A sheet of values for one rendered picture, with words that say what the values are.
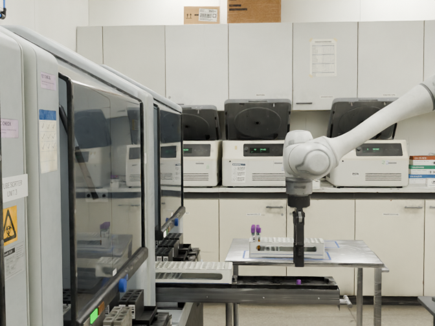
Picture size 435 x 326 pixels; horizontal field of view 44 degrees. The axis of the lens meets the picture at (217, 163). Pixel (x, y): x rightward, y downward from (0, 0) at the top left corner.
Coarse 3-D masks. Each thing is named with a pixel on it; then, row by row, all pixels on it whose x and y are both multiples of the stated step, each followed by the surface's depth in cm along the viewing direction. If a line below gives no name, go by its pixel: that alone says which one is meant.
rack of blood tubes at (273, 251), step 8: (264, 240) 219; (272, 240) 218; (280, 240) 218; (288, 240) 218; (304, 240) 219; (312, 240) 218; (320, 240) 218; (256, 248) 220; (264, 248) 221; (272, 248) 220; (280, 248) 224; (288, 248) 224; (304, 248) 223; (312, 248) 223; (320, 248) 213; (256, 256) 215; (264, 256) 215; (272, 256) 215; (280, 256) 214; (288, 256) 214; (304, 256) 214; (312, 256) 213; (320, 256) 213
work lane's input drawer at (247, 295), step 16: (160, 288) 179; (176, 288) 178; (192, 288) 178; (208, 288) 178; (224, 288) 177; (240, 288) 177; (256, 288) 177; (272, 288) 177; (288, 288) 177; (304, 288) 177; (320, 288) 176; (336, 288) 176; (336, 304) 175
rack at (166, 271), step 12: (156, 264) 186; (168, 264) 186; (180, 264) 186; (192, 264) 187; (204, 264) 187; (216, 264) 187; (228, 264) 186; (156, 276) 184; (168, 276) 184; (180, 276) 184; (192, 276) 189; (204, 276) 189; (216, 276) 189; (228, 276) 179
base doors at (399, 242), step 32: (192, 224) 416; (224, 224) 414; (256, 224) 412; (288, 224) 411; (320, 224) 409; (352, 224) 408; (384, 224) 407; (416, 224) 405; (224, 256) 415; (384, 256) 408; (416, 256) 406; (352, 288) 411; (384, 288) 409; (416, 288) 407
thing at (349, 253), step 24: (240, 240) 250; (336, 240) 249; (360, 240) 249; (240, 264) 210; (264, 264) 209; (288, 264) 208; (312, 264) 207; (336, 264) 207; (360, 264) 206; (384, 264) 218; (360, 288) 248; (360, 312) 249
